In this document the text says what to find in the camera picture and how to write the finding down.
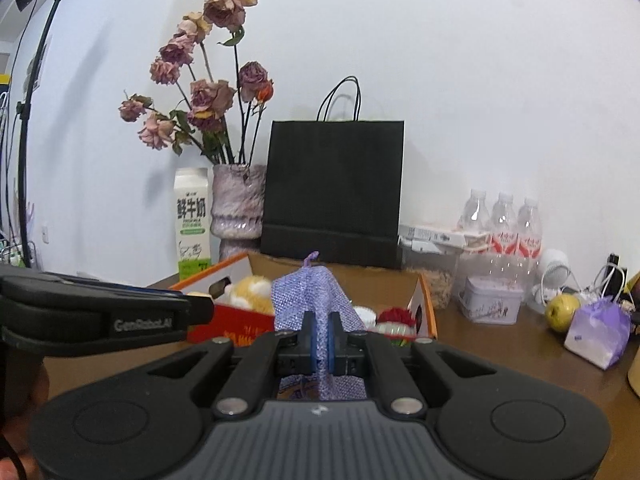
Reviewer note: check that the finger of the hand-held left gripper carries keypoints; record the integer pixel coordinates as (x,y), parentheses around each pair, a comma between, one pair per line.
(200,312)
(75,290)

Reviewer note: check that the green yellow apple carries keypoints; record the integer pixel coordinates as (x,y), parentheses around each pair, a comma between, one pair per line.
(561,312)

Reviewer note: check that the pale printed tin box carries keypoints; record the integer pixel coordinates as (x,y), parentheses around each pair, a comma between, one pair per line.
(490,302)

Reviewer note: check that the clear container white lid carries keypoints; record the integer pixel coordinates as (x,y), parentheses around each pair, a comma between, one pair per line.
(440,285)

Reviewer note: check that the yellow thermos jug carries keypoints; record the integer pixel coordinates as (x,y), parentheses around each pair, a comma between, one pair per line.
(634,377)

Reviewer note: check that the storage rack with bottles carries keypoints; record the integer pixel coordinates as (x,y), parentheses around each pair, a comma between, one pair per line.
(15,255)

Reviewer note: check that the black charger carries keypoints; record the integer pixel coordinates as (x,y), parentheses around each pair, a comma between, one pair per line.
(613,260)

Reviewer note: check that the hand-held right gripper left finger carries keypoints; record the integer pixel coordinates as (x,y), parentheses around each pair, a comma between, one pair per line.
(311,340)

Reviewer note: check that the yellow spotted plush toy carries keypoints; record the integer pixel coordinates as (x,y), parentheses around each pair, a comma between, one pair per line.
(250,290)

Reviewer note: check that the white ridged lid jar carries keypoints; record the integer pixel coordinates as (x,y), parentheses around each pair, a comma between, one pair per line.
(365,316)

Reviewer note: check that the white wall socket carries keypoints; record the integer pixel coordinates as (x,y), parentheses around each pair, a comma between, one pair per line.
(46,236)

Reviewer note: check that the purple glass vase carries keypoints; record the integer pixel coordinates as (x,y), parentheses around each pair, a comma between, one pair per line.
(237,205)

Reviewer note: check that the person's left hand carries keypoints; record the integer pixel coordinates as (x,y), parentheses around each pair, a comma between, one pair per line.
(15,445)

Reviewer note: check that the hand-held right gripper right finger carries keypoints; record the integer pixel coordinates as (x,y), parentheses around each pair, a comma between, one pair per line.
(331,342)

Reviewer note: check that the wall poster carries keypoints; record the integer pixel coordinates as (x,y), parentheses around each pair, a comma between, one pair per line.
(36,67)

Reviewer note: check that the black paper bag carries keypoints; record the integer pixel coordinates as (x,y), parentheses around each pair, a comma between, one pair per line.
(335,185)

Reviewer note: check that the black light stand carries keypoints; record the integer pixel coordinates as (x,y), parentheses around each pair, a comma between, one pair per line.
(23,185)

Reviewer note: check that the purple tissue pack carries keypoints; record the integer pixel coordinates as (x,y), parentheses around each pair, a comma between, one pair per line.
(597,332)

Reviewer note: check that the white milk carton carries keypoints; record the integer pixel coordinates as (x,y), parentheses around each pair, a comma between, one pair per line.
(192,220)

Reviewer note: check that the red cardboard box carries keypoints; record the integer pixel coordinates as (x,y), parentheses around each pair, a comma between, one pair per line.
(240,317)

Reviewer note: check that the dried pink rose bouquet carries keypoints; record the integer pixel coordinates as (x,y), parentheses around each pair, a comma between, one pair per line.
(212,100)

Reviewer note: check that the small white fan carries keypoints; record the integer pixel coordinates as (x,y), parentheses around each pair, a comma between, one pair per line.
(552,270)

